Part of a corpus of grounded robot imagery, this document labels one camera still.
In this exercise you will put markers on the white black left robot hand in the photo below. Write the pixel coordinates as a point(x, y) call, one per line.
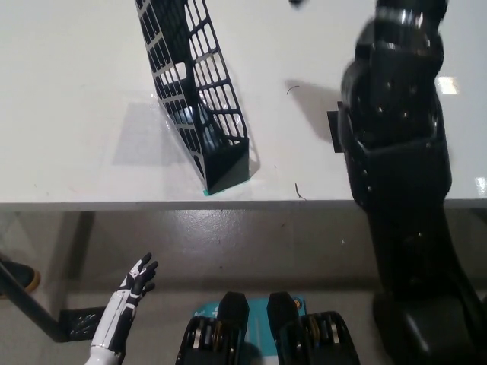
point(119, 311)

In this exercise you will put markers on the black mesh file shelf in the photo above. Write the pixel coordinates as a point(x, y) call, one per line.
point(228, 167)

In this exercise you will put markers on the black metal table leg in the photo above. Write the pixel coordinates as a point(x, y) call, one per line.
point(34, 308)

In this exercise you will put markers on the dark shoe with tan sole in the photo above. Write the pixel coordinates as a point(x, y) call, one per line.
point(21, 275)

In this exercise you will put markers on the teal tape strip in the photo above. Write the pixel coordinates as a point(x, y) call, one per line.
point(207, 192)

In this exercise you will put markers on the black tape patch on table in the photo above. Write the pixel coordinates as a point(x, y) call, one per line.
point(334, 129)

